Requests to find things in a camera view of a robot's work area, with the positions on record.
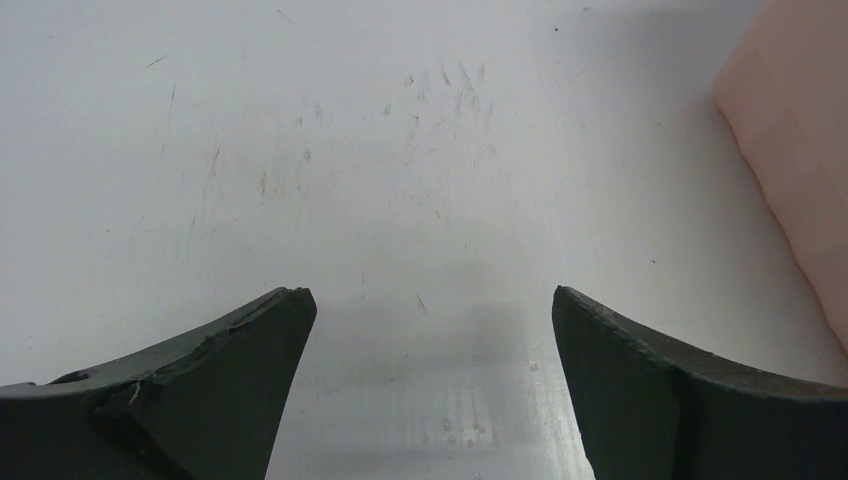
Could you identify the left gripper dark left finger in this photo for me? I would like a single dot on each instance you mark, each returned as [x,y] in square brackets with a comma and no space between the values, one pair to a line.
[205,404]

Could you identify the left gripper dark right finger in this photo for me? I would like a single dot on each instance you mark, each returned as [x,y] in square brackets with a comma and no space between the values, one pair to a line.
[649,406]

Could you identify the pink plastic bin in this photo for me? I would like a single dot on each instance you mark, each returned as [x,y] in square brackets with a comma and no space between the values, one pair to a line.
[783,92]

